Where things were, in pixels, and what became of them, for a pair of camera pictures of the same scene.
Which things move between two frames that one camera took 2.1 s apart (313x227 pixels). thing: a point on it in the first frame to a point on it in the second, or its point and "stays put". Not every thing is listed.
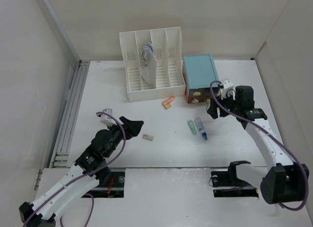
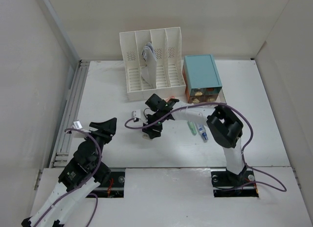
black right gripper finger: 212,110 to 154,130
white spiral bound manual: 149,72 stays put
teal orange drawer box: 199,72 stays put
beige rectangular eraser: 148,137 stays put
